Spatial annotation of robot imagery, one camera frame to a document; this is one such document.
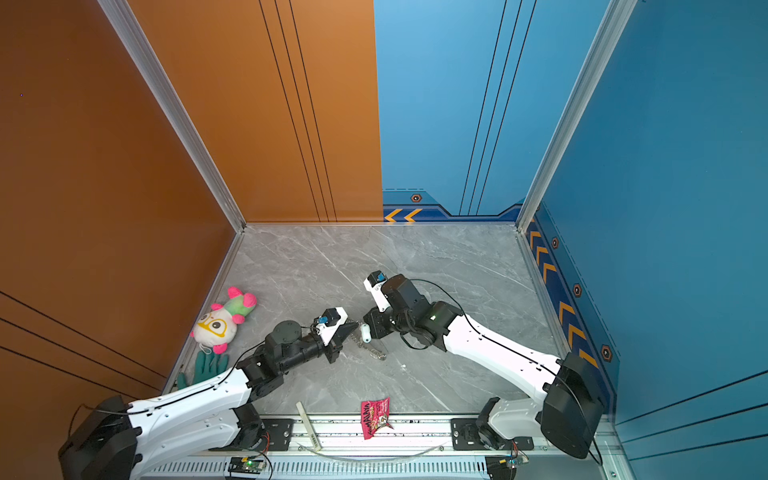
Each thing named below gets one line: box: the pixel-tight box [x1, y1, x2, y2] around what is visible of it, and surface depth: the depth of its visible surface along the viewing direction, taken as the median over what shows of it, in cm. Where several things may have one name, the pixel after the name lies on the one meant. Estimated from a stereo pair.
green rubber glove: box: [177, 351, 228, 389], surface depth 85 cm
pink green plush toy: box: [190, 286, 257, 355], surface depth 88 cm
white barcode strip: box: [295, 401, 322, 452], surface depth 76 cm
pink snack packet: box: [360, 396, 394, 440], surface depth 77 cm
